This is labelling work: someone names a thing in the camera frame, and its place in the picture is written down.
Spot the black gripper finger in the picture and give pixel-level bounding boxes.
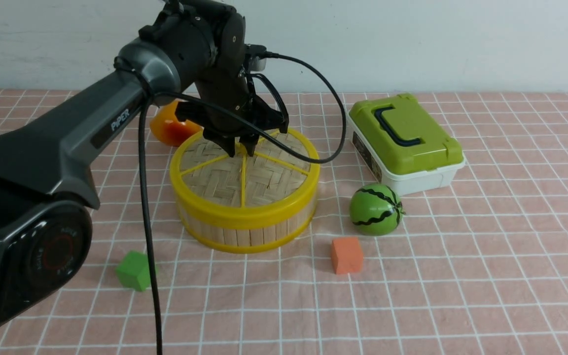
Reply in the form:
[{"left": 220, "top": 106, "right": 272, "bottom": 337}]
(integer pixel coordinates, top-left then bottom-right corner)
[{"left": 241, "top": 134, "right": 260, "bottom": 157}]

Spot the bamboo steamer base yellow rim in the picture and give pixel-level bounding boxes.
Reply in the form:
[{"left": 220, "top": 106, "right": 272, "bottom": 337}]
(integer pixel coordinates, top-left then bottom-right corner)
[{"left": 176, "top": 195, "right": 318, "bottom": 254}]

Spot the green lidded white plastic box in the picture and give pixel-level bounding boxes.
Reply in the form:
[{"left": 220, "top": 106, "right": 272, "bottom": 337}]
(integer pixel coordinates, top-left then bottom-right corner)
[{"left": 347, "top": 94, "right": 466, "bottom": 196}]

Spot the orange toy mango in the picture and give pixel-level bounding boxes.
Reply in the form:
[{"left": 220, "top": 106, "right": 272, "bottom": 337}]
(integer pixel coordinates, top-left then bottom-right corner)
[{"left": 149, "top": 100, "right": 203, "bottom": 147}]

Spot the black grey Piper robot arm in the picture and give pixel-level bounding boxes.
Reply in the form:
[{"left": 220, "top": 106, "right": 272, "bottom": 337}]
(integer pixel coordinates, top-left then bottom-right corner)
[{"left": 0, "top": 0, "right": 288, "bottom": 327}]

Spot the orange foam cube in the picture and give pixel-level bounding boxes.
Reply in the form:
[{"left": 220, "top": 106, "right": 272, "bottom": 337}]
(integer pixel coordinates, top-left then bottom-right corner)
[{"left": 330, "top": 237, "right": 364, "bottom": 275}]

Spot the green foam cube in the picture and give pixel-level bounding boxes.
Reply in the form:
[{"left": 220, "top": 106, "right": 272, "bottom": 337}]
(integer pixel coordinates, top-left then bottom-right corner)
[{"left": 115, "top": 250, "right": 152, "bottom": 292}]

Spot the green toy watermelon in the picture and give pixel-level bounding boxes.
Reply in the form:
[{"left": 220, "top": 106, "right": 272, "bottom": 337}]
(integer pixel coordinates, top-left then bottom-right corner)
[{"left": 349, "top": 183, "right": 405, "bottom": 237}]

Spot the yellow woven bamboo steamer lid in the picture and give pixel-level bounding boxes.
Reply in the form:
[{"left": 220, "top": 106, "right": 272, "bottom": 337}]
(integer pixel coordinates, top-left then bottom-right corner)
[{"left": 169, "top": 133, "right": 320, "bottom": 230}]

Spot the pink checkered tablecloth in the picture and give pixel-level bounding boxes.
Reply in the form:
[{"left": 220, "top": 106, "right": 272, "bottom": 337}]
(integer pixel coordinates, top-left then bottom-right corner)
[{"left": 0, "top": 93, "right": 568, "bottom": 355}]

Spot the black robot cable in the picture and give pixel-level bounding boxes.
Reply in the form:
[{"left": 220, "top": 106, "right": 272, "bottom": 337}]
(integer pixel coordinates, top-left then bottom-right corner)
[{"left": 138, "top": 52, "right": 347, "bottom": 355}]

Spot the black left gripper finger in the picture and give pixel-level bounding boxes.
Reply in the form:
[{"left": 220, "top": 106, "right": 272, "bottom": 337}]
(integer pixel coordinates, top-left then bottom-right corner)
[{"left": 215, "top": 133, "right": 235, "bottom": 157}]

